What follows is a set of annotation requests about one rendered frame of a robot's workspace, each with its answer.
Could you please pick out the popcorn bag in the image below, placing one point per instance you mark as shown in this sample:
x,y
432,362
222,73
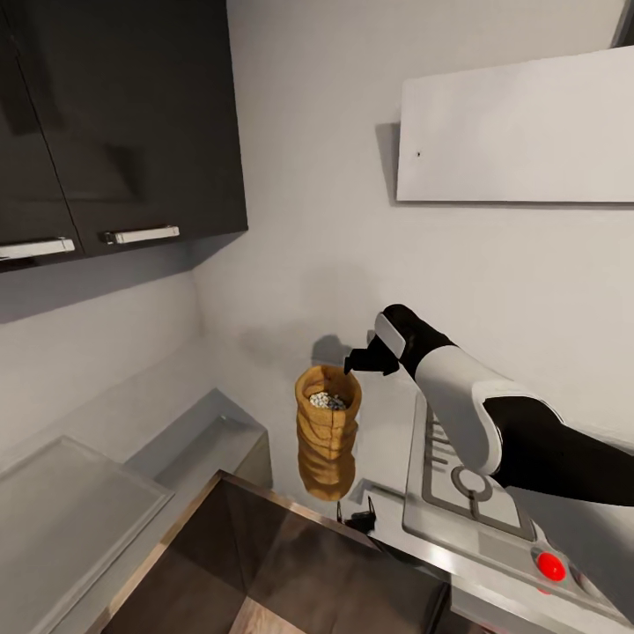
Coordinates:
x,y
330,433

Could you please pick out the drop in sink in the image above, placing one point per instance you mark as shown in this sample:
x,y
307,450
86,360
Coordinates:
x,y
67,513

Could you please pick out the oven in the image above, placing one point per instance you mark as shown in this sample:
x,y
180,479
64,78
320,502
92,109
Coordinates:
x,y
460,612

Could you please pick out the cabinet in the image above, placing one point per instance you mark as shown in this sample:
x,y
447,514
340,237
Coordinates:
x,y
118,128

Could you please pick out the burner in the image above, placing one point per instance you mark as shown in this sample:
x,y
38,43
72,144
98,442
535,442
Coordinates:
x,y
447,503

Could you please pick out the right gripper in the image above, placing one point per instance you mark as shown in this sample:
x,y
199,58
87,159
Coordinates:
x,y
369,361

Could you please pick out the range hood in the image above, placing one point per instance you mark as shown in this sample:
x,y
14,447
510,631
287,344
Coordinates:
x,y
557,129

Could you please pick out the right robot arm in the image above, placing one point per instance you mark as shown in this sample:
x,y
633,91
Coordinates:
x,y
577,489

